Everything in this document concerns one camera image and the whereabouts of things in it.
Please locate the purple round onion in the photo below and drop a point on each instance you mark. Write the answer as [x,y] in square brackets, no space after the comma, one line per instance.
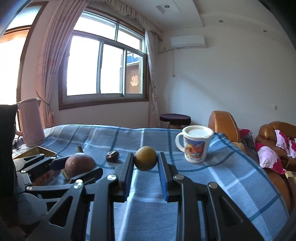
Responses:
[77,164]

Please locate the brown leather chair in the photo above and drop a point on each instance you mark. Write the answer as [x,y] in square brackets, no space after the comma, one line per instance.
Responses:
[223,122]

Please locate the brown longan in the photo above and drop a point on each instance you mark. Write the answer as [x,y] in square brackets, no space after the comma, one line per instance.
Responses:
[145,158]

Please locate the blue plaid tablecloth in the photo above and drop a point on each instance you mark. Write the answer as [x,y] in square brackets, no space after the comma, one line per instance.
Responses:
[147,190]

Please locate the white cartoon mug with lid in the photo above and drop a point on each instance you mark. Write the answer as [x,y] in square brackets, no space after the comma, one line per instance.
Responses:
[194,142]

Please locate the orange mandarin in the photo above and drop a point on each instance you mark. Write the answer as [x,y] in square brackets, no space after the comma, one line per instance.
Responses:
[42,179]

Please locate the pink left curtain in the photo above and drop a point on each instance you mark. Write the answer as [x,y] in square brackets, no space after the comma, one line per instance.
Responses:
[56,38]

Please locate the pink metal tin box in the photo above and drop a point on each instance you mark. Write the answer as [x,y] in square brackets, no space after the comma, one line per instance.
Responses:
[39,150]

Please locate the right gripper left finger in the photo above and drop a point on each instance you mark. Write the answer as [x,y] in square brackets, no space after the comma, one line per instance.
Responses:
[86,211]

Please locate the window with brown frame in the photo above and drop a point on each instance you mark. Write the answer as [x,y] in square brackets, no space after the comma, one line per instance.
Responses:
[105,62]

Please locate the dark round stool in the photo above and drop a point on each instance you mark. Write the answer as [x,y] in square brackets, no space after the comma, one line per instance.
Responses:
[175,121]

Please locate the pink electric kettle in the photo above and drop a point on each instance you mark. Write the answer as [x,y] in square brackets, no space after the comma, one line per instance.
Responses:
[30,122]

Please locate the white air conditioner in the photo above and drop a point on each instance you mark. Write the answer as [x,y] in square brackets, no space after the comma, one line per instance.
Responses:
[188,41]

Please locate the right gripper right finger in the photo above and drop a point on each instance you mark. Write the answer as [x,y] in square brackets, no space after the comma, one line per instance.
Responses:
[205,212]

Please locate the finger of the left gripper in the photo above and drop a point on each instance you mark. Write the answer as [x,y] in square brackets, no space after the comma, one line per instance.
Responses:
[69,180]
[39,163]

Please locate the brown leather sofa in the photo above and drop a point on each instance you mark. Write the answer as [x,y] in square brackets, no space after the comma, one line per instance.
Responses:
[280,137]

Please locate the pink right curtain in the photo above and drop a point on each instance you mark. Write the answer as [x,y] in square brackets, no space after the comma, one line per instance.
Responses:
[153,35]

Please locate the pink curtain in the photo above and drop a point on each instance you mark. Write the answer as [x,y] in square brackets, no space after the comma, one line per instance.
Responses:
[153,35]
[56,38]

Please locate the dark water chestnut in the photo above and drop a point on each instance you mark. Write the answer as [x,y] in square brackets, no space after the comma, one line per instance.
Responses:
[112,156]

